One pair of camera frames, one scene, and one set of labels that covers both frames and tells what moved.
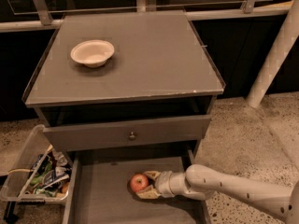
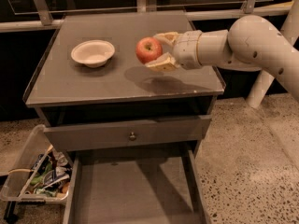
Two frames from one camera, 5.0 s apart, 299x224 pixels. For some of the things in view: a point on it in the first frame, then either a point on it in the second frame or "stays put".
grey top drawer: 124,133 stays put
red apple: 138,182 to 148,49
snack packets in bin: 49,174 stays put
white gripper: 163,183 to 185,50
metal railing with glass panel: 41,7 stays put
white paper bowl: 92,53 stays put
